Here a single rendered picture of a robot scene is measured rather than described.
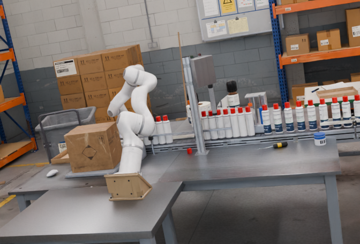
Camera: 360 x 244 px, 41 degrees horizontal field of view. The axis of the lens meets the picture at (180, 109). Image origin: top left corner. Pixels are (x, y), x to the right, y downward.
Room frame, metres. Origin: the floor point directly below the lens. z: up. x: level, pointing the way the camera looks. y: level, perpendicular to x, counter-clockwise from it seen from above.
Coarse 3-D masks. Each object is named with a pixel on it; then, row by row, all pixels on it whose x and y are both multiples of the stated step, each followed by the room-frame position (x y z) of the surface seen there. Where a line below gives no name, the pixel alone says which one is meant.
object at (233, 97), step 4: (232, 80) 3.80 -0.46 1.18; (228, 84) 3.78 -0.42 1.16; (232, 84) 3.77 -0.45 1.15; (228, 88) 3.78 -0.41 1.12; (232, 88) 3.77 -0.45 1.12; (236, 88) 3.78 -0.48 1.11; (228, 92) 3.79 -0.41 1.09; (232, 92) 3.77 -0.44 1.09; (228, 96) 3.79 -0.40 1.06; (232, 96) 3.76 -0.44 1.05; (236, 96) 3.77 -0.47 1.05; (228, 100) 3.80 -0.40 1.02; (232, 100) 3.77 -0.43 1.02; (236, 100) 3.77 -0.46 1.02; (232, 104) 3.77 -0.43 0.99; (236, 104) 3.77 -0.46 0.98
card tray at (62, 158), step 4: (64, 152) 3.70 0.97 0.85; (56, 156) 3.58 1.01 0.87; (60, 156) 3.63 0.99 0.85; (64, 156) 3.65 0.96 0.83; (68, 156) 3.64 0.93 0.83; (52, 160) 3.50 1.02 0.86; (56, 160) 3.49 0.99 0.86; (60, 160) 3.48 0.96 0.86; (64, 160) 3.47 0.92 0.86; (68, 160) 3.46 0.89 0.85
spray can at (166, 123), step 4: (164, 116) 3.33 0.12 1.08; (164, 120) 3.34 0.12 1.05; (168, 120) 3.35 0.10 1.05; (164, 124) 3.33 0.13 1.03; (168, 124) 3.33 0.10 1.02; (164, 128) 3.33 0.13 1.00; (168, 128) 3.33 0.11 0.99; (164, 132) 3.34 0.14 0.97; (168, 132) 3.33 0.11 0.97; (168, 136) 3.32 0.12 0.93; (168, 140) 3.33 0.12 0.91; (172, 140) 3.34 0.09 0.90
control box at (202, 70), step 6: (192, 60) 3.09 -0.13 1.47; (198, 60) 3.11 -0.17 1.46; (204, 60) 3.14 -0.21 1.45; (210, 60) 3.17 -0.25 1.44; (192, 66) 3.10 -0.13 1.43; (198, 66) 3.10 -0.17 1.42; (204, 66) 3.13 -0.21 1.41; (210, 66) 3.16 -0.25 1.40; (192, 72) 3.11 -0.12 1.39; (198, 72) 3.10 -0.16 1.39; (204, 72) 3.13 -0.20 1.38; (210, 72) 3.16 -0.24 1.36; (192, 78) 3.11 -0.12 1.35; (198, 78) 3.09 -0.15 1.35; (204, 78) 3.12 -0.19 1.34; (210, 78) 3.15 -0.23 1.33; (198, 84) 3.09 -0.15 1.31; (204, 84) 3.12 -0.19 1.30; (210, 84) 3.15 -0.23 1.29
